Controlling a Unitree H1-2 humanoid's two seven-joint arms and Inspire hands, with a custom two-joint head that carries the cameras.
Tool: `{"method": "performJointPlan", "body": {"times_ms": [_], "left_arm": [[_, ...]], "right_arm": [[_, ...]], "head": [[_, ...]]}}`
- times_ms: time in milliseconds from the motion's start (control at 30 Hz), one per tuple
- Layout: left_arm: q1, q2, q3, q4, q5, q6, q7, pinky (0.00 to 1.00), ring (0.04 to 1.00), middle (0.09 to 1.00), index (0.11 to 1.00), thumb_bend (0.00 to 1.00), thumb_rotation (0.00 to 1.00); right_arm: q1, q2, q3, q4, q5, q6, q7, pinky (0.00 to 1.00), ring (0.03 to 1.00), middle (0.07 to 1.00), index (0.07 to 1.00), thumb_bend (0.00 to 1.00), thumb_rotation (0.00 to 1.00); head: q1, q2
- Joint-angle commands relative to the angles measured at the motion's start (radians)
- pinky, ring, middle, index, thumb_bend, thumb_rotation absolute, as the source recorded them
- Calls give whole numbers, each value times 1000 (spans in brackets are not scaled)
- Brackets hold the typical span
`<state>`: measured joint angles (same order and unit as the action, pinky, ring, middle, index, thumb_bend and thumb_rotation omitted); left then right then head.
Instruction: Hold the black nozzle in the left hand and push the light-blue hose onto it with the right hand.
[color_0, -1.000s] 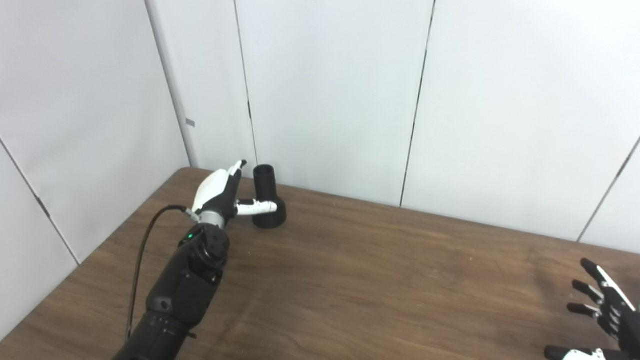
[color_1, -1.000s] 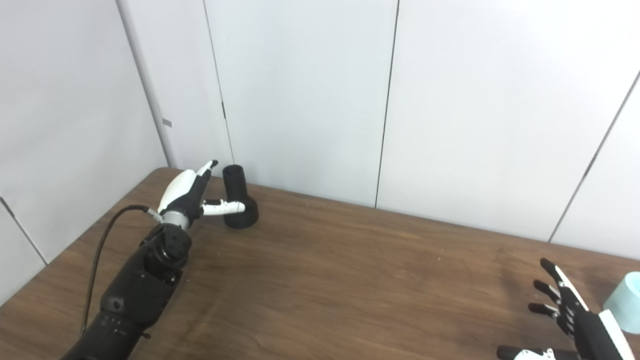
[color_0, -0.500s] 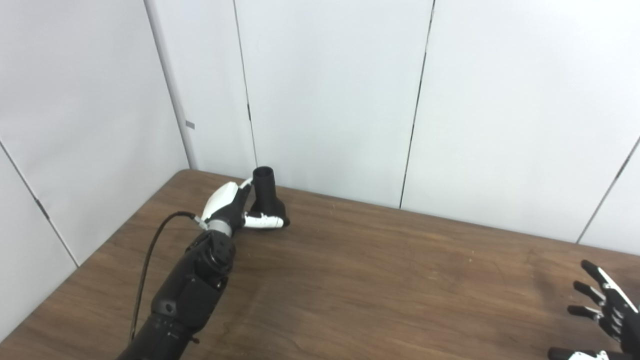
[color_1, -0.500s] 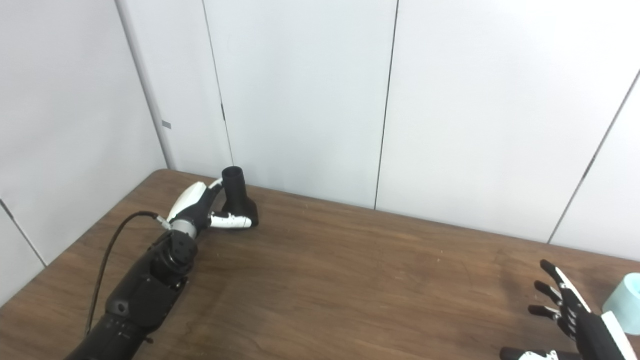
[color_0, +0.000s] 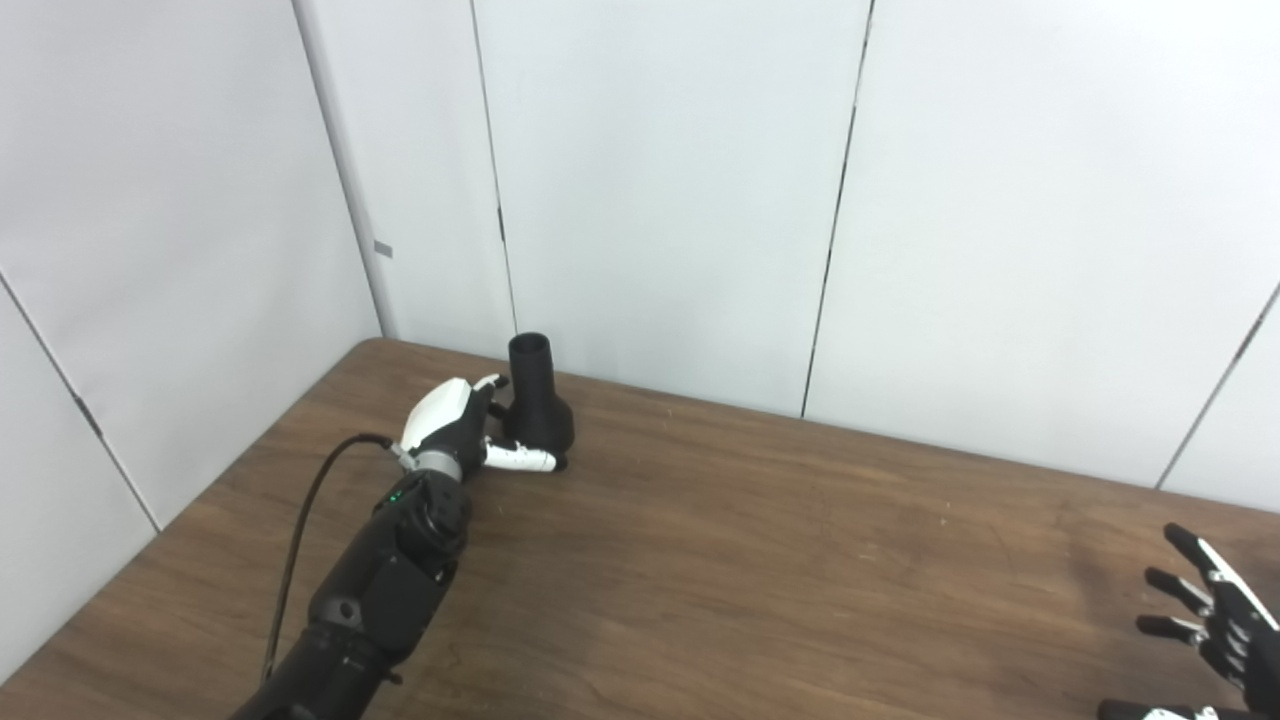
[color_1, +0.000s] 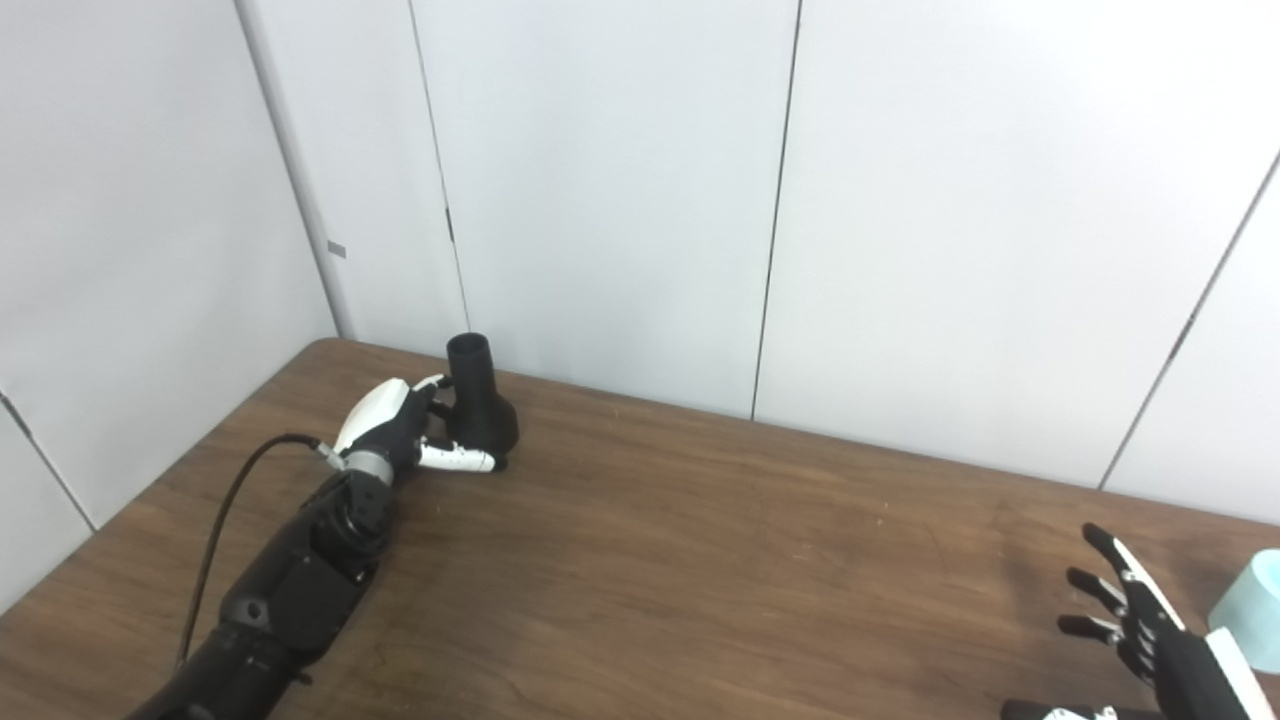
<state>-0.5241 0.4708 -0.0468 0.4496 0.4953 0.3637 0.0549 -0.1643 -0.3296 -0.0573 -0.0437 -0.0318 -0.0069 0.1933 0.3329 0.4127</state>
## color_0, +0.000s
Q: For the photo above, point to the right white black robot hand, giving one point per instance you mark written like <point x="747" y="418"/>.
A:
<point x="1255" y="650"/>

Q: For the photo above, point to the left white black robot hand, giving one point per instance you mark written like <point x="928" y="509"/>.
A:
<point x="440" y="415"/>

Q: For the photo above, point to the black nozzle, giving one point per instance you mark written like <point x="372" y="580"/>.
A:
<point x="540" y="410"/>

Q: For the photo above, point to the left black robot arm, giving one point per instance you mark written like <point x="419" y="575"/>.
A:
<point x="385" y="590"/>

